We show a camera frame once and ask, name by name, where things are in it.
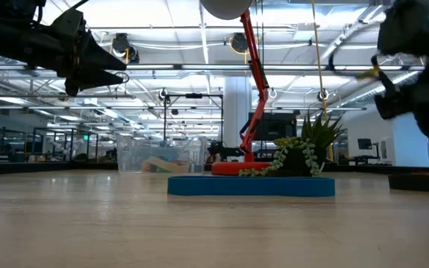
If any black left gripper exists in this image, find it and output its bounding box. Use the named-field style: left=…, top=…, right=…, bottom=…
left=0, top=20, right=127, bottom=96

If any clear plastic bin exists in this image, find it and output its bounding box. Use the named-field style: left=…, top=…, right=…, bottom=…
left=116, top=134, right=210, bottom=175

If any white building column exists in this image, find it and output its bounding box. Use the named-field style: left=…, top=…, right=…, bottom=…
left=223, top=76, right=253, bottom=149

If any black background machine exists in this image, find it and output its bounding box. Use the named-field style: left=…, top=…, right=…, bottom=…
left=209, top=140, right=245, bottom=162

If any potted green succulent plant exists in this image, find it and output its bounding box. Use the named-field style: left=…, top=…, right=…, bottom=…
left=238, top=111, right=346, bottom=178

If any red desk lamp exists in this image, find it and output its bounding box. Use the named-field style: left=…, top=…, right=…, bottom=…
left=199, top=0, right=271, bottom=176

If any black monitor screen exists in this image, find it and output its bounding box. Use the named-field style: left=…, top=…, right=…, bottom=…
left=249, top=112, right=298, bottom=142

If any ceiling cable reel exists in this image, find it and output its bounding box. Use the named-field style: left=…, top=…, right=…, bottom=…
left=110, top=32, right=141, bottom=64
left=229, top=32, right=250, bottom=55

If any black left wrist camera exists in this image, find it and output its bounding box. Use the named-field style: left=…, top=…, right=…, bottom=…
left=49, top=7, right=89, bottom=42

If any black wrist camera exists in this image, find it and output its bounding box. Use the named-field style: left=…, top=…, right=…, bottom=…
left=370, top=55, right=415, bottom=121
left=49, top=7, right=89, bottom=42

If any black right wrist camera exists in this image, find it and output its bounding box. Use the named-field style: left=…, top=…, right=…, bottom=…
left=370, top=55, right=415, bottom=121

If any black aluminium table frame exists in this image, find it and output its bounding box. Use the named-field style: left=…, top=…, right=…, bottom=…
left=0, top=159, right=429, bottom=176

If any yellow hanging cable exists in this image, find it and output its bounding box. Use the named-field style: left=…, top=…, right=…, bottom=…
left=310, top=0, right=335, bottom=162

